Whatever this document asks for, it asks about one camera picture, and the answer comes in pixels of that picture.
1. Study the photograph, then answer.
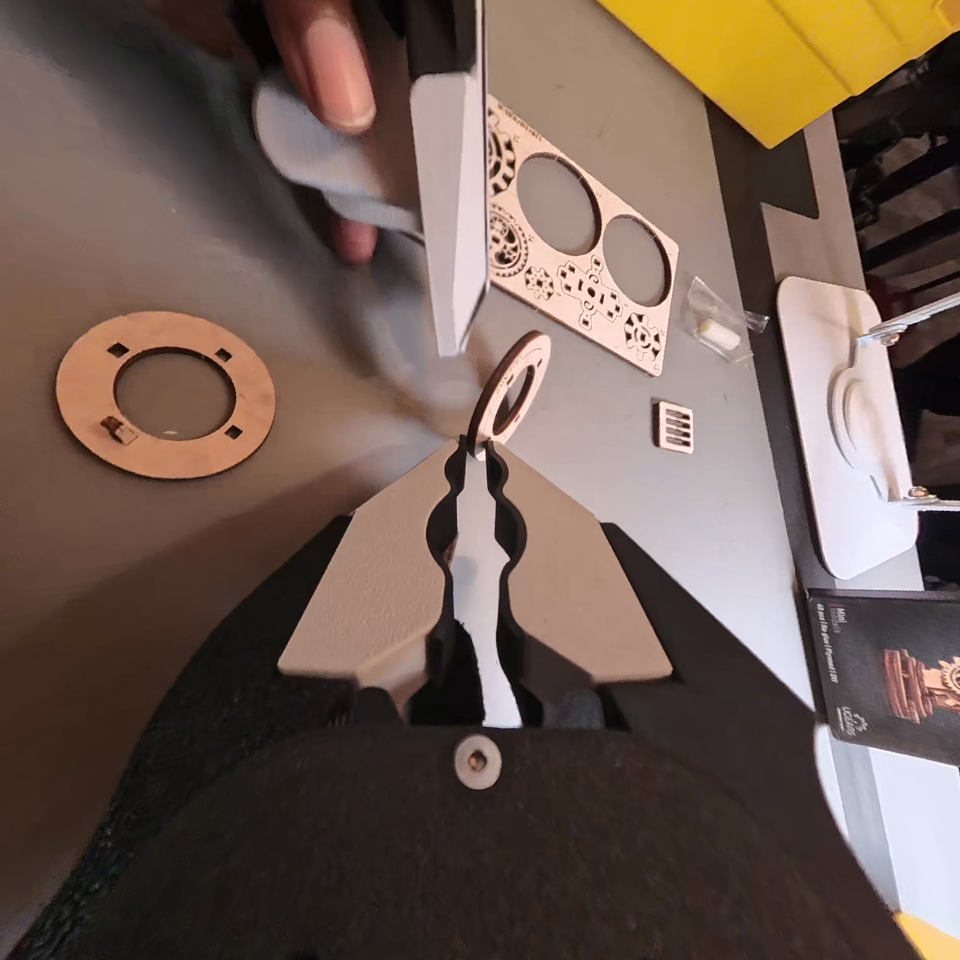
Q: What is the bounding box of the yellow plastic bin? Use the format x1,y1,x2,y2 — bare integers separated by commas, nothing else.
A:
596,0,960,149

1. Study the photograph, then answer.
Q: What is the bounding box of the large wooden ring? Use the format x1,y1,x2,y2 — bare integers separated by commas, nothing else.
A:
56,311,276,481

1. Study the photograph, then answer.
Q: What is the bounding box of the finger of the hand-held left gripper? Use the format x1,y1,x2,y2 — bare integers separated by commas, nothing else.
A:
409,71,492,360

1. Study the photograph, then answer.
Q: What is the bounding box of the wooden puzzle sheet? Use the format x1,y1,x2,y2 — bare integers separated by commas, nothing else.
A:
483,93,681,378

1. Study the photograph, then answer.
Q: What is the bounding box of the slotted wooden grille piece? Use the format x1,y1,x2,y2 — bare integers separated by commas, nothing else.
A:
651,399,696,456

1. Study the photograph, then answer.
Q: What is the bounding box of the small wooden ring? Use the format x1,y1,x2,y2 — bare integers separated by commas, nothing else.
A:
465,330,553,459

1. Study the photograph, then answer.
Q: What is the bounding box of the grey desk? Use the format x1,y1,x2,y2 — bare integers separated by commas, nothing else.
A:
0,0,822,946

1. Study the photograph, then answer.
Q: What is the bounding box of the black puzzle kit box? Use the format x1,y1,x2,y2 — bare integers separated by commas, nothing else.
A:
806,587,960,766

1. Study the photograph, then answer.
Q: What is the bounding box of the clear plastic bag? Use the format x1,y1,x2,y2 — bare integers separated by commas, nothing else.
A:
684,276,771,366

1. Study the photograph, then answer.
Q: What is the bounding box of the yellow plastic piece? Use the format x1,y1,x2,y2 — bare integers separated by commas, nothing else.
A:
896,911,960,960

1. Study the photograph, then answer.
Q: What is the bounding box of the person's left hand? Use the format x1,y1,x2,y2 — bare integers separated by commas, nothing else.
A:
258,0,382,265

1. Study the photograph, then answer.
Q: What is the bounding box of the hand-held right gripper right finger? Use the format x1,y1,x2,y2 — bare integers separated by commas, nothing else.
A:
483,441,675,727

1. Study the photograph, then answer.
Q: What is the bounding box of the silver metal bracket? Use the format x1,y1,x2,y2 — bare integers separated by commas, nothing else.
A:
855,288,960,348
885,483,960,513

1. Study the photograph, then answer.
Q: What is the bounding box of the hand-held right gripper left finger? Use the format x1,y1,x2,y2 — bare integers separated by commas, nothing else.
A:
277,438,462,725

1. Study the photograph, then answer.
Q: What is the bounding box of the white stand base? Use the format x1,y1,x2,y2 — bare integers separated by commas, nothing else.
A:
776,275,920,581

